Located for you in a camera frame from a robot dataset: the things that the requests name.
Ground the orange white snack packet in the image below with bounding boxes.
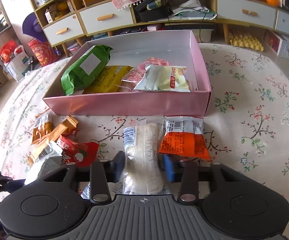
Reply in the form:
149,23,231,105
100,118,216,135
159,116,210,160

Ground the white shopping bag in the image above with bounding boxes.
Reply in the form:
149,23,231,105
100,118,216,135
0,40,30,83

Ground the black storage tray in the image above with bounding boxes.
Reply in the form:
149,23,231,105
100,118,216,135
134,0,173,22

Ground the pale green biscuit packet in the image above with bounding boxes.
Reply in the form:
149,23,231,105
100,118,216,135
134,64,190,93

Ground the green snack pack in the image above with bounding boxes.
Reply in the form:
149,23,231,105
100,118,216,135
61,45,113,95

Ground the white decorative box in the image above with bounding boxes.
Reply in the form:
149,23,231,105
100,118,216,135
264,30,289,59

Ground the yellow egg tray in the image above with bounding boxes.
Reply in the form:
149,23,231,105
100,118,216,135
229,29,264,51

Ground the red lantern bag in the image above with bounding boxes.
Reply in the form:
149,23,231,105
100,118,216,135
28,38,60,67

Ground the wooden tv cabinet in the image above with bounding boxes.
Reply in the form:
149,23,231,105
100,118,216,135
30,0,289,46

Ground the pink cardboard box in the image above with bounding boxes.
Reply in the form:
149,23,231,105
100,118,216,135
42,29,212,117

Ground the floral tablecloth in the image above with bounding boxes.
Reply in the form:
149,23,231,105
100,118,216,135
0,43,289,238

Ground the yellow snack packet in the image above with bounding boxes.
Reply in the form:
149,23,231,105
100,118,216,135
83,66,132,94

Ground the gold snack bar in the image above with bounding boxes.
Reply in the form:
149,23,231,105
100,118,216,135
28,115,78,162

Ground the lotus root chip packet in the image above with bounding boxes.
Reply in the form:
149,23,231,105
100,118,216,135
32,110,52,144

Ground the clear rice cracker pack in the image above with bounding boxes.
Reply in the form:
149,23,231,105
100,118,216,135
123,119,164,195

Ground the pink nougat pack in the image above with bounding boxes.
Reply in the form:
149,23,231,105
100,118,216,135
122,57,169,85

